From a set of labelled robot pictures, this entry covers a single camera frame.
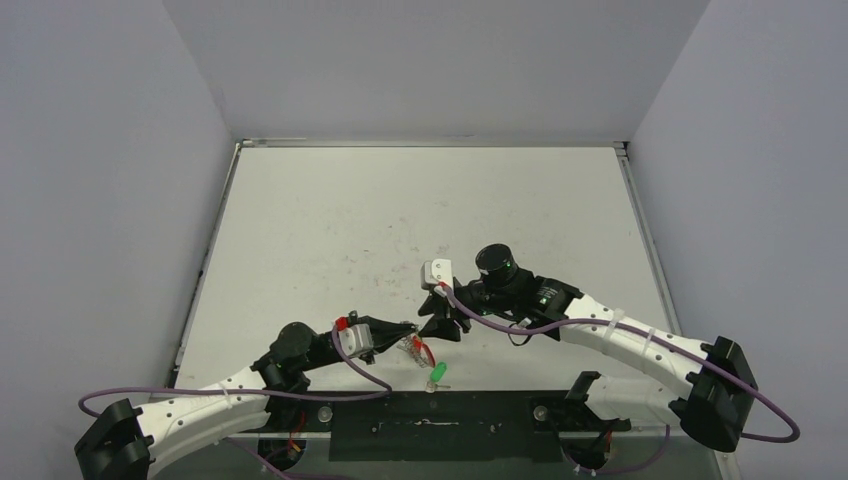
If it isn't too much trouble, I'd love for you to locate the silver keyring with red grip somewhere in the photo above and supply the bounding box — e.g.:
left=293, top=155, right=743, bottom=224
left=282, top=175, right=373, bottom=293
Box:
left=396, top=333, right=437, bottom=368

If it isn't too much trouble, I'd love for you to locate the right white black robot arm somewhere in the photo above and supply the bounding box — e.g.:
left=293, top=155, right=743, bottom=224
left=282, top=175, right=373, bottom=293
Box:
left=418, top=244, right=758, bottom=453

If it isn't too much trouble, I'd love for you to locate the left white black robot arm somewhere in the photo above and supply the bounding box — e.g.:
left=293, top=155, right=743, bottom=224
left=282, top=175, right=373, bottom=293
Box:
left=74, top=312, right=417, bottom=479

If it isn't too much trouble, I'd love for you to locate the green tag key near edge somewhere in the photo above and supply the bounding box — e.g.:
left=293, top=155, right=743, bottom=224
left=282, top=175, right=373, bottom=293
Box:
left=425, top=362, right=451, bottom=394

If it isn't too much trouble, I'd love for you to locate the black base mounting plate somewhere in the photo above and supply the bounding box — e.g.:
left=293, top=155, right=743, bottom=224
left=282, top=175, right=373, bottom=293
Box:
left=256, top=391, right=631, bottom=463

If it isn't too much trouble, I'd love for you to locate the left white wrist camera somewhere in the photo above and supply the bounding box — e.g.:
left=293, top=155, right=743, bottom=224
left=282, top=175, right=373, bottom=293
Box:
left=335, top=317, right=374, bottom=358

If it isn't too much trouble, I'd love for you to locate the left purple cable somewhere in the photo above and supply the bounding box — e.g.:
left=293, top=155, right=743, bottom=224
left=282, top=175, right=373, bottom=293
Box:
left=78, top=317, right=393, bottom=480

